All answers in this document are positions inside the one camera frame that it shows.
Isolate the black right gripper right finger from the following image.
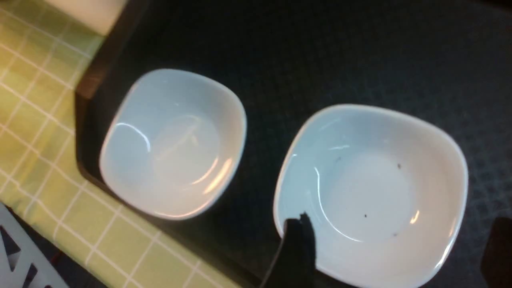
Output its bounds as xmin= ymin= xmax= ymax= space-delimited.
xmin=480 ymin=217 xmax=512 ymax=288

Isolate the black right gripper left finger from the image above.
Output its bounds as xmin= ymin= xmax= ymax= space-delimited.
xmin=260 ymin=212 xmax=316 ymax=288

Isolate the white square dish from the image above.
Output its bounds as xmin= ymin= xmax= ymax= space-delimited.
xmin=99 ymin=68 xmax=248 ymax=221
xmin=273 ymin=104 xmax=468 ymax=288

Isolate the large white plastic tub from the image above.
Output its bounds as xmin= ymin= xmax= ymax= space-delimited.
xmin=46 ymin=0 xmax=128 ymax=35

